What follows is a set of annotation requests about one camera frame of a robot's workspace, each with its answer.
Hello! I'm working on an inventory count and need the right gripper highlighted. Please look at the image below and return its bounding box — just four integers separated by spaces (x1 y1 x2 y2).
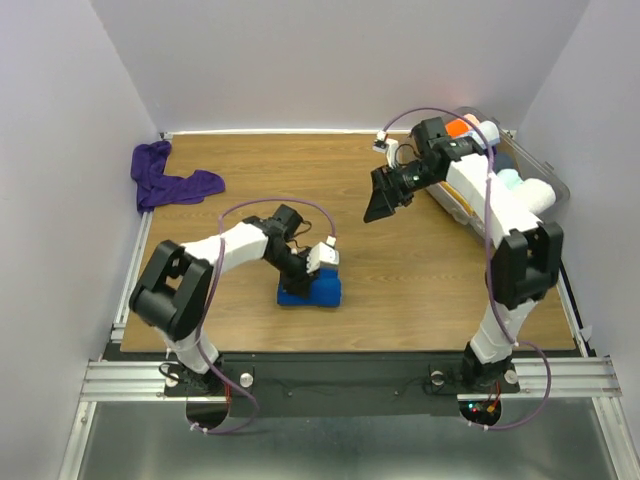
364 160 442 224

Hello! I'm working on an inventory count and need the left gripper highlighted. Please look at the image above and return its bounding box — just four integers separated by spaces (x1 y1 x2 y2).
264 246 319 300

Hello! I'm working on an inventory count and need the light blue patterned rolled towel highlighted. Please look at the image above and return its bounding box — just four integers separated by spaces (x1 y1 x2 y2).
477 120 501 150

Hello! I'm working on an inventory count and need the aluminium frame rail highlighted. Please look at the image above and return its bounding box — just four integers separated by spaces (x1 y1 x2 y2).
80 357 622 402

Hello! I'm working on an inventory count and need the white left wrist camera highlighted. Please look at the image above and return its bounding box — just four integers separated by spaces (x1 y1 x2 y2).
306 242 340 274

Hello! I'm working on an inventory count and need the pale teal rolled towel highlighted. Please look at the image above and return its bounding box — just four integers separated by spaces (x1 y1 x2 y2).
497 169 524 192

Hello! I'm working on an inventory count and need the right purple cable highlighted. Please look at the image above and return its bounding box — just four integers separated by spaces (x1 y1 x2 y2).
377 107 554 432

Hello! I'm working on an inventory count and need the purple cable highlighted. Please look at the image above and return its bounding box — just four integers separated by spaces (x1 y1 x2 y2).
377 107 554 432
187 198 339 435

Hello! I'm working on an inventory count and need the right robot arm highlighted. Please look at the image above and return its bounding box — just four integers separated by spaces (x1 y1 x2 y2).
363 117 564 390

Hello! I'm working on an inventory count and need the orange striped rolled towel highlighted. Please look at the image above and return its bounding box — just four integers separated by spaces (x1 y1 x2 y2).
440 181 474 215

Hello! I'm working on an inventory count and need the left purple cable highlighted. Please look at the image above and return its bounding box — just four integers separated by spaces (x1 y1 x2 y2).
187 198 339 435

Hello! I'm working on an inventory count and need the dark grey rolled towel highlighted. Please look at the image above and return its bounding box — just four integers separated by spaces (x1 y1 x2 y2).
493 152 516 173

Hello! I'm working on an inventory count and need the white rolled towel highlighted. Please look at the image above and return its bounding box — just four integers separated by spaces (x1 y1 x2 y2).
514 178 556 215

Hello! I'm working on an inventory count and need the clear plastic bin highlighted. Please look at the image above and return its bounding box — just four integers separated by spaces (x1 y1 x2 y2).
426 107 570 237

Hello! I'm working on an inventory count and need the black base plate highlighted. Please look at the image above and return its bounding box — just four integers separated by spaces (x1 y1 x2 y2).
159 352 520 418

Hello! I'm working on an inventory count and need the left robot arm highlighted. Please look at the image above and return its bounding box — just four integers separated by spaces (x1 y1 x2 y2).
129 204 338 394

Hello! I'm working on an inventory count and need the purple towel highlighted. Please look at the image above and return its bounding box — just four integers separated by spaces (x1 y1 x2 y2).
130 140 226 214

